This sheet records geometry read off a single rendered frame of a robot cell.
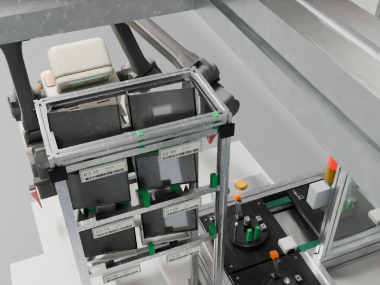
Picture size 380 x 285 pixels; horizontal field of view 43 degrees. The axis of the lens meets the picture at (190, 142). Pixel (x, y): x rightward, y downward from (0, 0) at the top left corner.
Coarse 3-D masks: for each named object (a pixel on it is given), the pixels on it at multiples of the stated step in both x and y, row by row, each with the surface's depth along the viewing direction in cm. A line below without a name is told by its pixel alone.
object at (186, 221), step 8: (136, 192) 136; (176, 192) 139; (160, 208) 112; (144, 216) 112; (152, 216) 112; (160, 216) 112; (176, 216) 113; (184, 216) 113; (192, 216) 114; (144, 224) 112; (152, 224) 112; (160, 224) 113; (168, 224) 113; (176, 224) 113; (184, 224) 114; (192, 224) 114; (144, 232) 112; (152, 232) 113; (160, 232) 113; (168, 232) 114; (176, 232) 114
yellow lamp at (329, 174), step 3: (327, 165) 131; (327, 168) 131; (327, 171) 131; (330, 171) 130; (333, 171) 130; (327, 174) 132; (330, 174) 131; (333, 174) 130; (327, 177) 132; (330, 177) 131; (333, 177) 131; (327, 180) 133; (330, 180) 132; (333, 180) 131
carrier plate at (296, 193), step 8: (288, 192) 170; (296, 192) 170; (304, 192) 170; (296, 200) 167; (304, 200) 167; (296, 208) 167; (304, 208) 164; (304, 216) 163; (312, 216) 162; (320, 216) 162; (312, 224) 159; (320, 224) 159
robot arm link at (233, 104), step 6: (216, 66) 135; (210, 84) 137; (216, 84) 136; (216, 90) 135; (222, 90) 134; (222, 96) 133; (228, 96) 132; (228, 102) 132; (234, 102) 134; (228, 108) 133; (234, 108) 135; (234, 114) 136
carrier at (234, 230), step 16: (256, 208) 165; (208, 224) 159; (240, 224) 156; (256, 224) 156; (272, 224) 159; (240, 240) 152; (256, 240) 152; (272, 240) 154; (288, 240) 151; (224, 256) 149; (240, 256) 149; (256, 256) 149
